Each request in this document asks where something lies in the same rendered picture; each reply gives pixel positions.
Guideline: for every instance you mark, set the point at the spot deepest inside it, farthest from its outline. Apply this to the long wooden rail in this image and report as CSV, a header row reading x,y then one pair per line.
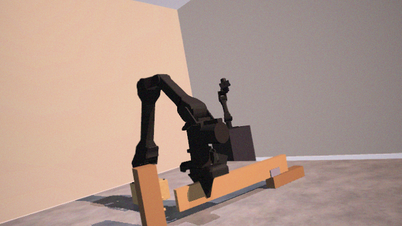
x,y
191,195

